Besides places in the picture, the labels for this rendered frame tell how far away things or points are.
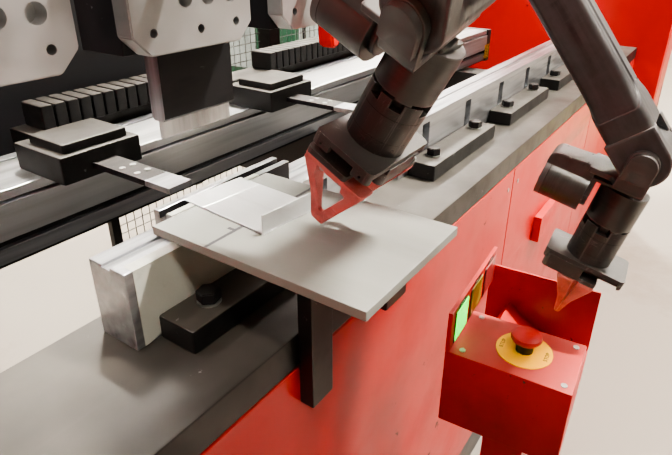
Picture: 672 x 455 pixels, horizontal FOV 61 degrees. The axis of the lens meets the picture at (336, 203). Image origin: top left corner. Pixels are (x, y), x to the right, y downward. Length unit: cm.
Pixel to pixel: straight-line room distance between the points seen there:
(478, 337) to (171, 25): 55
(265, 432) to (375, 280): 25
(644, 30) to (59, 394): 238
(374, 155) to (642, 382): 171
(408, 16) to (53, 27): 27
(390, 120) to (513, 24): 226
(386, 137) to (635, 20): 217
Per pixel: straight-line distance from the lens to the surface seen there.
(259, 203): 64
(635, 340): 228
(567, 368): 80
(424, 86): 45
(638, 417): 198
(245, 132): 107
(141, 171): 75
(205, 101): 64
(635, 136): 72
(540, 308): 94
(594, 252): 79
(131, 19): 53
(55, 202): 85
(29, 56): 49
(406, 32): 39
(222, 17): 60
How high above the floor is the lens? 127
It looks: 25 degrees down
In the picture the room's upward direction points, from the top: straight up
